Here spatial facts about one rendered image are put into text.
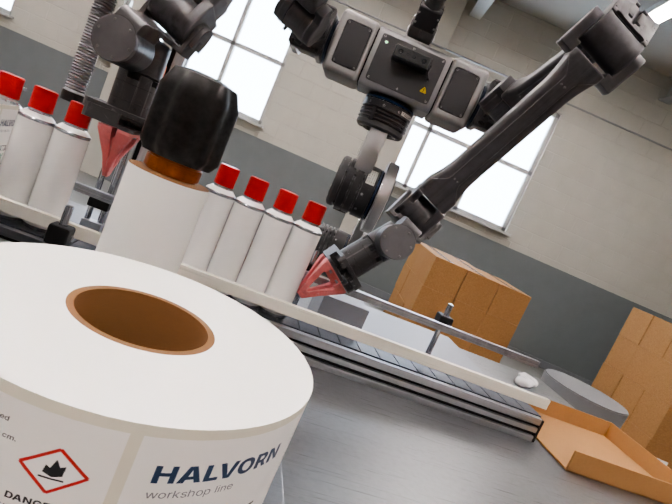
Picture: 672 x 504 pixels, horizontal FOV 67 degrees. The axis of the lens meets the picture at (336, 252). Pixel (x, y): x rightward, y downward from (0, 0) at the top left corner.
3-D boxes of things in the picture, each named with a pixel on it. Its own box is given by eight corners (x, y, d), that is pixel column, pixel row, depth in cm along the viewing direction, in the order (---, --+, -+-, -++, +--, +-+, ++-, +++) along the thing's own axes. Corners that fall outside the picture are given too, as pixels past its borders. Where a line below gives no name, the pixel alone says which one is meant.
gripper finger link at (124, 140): (114, 184, 72) (136, 120, 71) (63, 164, 70) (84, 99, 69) (127, 180, 78) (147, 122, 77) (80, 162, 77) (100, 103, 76)
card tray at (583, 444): (565, 470, 89) (576, 451, 89) (498, 398, 114) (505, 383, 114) (694, 514, 96) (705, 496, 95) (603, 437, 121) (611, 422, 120)
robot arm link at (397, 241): (439, 224, 92) (407, 190, 91) (459, 223, 81) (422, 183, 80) (392, 271, 92) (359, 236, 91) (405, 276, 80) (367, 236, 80)
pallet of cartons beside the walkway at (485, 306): (484, 400, 404) (535, 299, 392) (389, 360, 400) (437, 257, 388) (451, 350, 523) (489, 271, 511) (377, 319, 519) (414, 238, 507)
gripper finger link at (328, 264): (290, 282, 85) (338, 253, 85) (286, 271, 92) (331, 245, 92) (310, 315, 87) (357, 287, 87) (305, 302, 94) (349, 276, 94)
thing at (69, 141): (14, 223, 77) (59, 95, 75) (29, 218, 82) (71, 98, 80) (50, 236, 78) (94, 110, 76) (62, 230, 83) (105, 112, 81)
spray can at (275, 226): (228, 301, 84) (276, 186, 81) (230, 292, 89) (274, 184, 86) (258, 312, 85) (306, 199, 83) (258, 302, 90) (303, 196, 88)
